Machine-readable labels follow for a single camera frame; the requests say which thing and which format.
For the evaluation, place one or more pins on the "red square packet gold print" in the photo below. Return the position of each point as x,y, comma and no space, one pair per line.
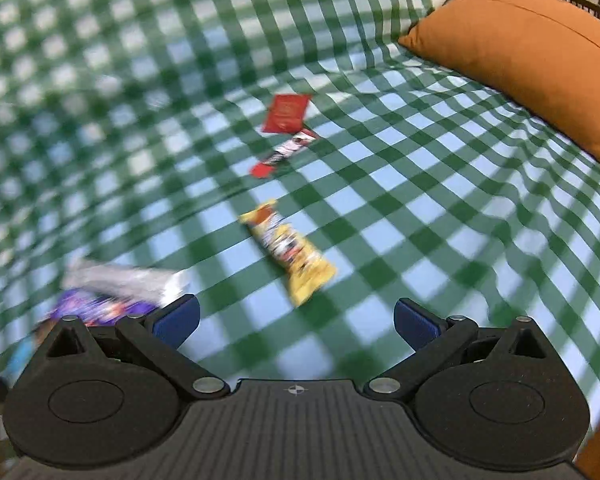
286,112

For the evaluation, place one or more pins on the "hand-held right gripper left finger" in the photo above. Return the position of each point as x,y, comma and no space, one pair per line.
176,321

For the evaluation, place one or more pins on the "orange pillow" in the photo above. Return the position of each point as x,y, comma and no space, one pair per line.
525,55

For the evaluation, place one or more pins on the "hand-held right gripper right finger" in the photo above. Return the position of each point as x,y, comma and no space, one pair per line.
416,324

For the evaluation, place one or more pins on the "silver foil packet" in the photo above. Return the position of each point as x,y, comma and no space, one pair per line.
125,280

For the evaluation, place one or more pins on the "dark wooden rack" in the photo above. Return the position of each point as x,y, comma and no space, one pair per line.
582,5

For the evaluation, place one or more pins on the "purple snack packet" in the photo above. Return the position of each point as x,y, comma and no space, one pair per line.
97,307

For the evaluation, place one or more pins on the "yellow snack bar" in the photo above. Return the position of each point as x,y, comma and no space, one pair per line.
290,255

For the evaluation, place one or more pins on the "red stick packet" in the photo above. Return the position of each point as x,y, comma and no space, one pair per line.
282,152

